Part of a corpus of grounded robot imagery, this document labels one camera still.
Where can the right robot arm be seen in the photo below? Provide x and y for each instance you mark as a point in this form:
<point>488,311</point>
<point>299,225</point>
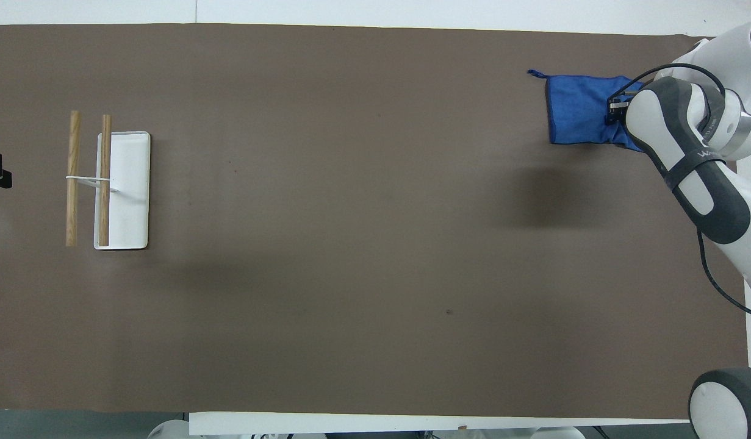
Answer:
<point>686,140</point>

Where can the blue towel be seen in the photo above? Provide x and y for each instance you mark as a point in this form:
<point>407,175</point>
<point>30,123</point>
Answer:
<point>573,110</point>

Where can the white rack with wooden bars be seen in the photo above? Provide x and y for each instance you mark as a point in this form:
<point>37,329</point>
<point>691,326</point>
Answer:
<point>128,183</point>

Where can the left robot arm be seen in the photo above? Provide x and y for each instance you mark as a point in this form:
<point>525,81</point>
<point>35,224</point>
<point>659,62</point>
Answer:
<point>168,430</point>

